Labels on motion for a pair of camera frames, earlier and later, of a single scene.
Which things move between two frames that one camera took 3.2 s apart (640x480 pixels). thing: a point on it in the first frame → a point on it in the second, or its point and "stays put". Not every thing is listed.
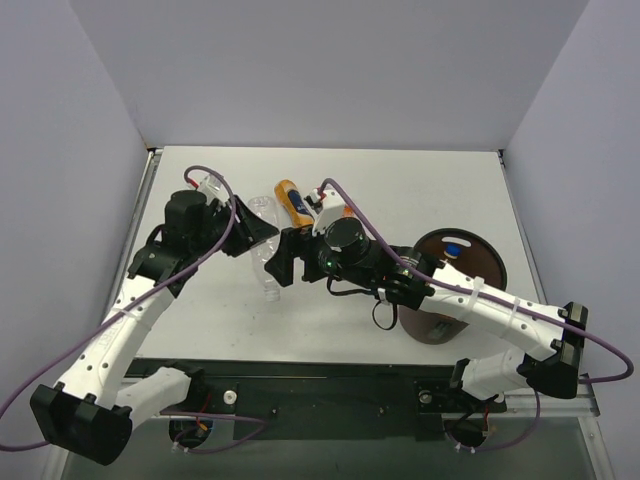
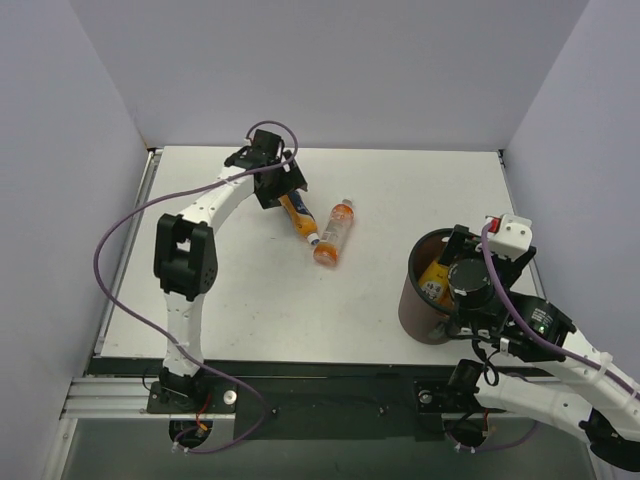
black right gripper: (300, 255) → (460, 239)
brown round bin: (463, 250) stays put
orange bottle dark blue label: (295, 203) stays put
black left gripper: (235, 230) → (279, 185)
